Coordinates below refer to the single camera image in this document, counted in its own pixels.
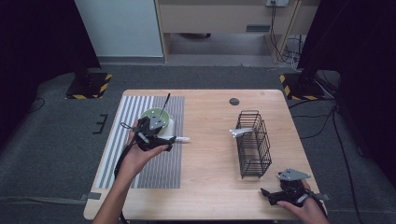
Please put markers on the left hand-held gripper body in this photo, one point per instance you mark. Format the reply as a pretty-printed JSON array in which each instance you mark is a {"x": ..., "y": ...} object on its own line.
[{"x": 148, "y": 137}]

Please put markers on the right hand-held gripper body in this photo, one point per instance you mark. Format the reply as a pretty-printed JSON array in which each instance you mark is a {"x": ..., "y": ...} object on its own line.
[{"x": 292, "y": 174}]

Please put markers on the white chopstick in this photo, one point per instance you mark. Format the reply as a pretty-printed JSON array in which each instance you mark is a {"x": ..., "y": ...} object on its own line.
[
  {"x": 239, "y": 134},
  {"x": 183, "y": 139},
  {"x": 239, "y": 130}
]

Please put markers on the person's left hand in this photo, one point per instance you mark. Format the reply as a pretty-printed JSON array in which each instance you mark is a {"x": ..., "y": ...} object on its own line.
[{"x": 135, "y": 161}]

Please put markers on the person's right hand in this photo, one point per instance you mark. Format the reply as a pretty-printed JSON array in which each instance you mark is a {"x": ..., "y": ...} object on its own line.
[{"x": 308, "y": 213}]

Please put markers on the grey striped placemat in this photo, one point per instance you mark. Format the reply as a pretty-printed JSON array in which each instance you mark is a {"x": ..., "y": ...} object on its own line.
[{"x": 162, "y": 171}]

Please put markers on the green bowl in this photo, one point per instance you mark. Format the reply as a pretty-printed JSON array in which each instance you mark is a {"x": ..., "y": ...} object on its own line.
[{"x": 155, "y": 111}]

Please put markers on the black spoon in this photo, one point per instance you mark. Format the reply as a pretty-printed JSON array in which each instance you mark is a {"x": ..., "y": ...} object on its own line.
[{"x": 165, "y": 104}]

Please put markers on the grey tape piece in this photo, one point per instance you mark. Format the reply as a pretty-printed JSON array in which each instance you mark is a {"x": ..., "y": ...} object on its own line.
[
  {"x": 326, "y": 197},
  {"x": 91, "y": 196}
]

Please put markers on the round grey table grommet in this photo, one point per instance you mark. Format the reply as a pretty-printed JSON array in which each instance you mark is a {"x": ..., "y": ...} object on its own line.
[{"x": 234, "y": 101}]

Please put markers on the black stand base striped tape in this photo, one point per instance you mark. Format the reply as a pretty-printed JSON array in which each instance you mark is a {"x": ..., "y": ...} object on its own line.
[
  {"x": 299, "y": 90},
  {"x": 90, "y": 85}
]

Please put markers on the white panel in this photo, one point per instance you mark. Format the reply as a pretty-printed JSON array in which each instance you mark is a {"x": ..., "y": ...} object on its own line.
[{"x": 121, "y": 28}]

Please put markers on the light wooden desk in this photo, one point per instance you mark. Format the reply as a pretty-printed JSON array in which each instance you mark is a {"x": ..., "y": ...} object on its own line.
[{"x": 218, "y": 18}]

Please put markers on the grey label on desk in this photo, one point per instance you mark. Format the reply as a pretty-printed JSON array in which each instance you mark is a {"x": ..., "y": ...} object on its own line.
[{"x": 257, "y": 28}]

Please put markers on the dark curtain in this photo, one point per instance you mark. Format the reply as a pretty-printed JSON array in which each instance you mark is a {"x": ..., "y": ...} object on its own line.
[
  {"x": 358, "y": 46},
  {"x": 37, "y": 37}
]

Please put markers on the white power outlet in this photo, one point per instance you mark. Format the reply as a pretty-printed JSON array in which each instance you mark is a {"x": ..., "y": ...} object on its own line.
[{"x": 280, "y": 2}]

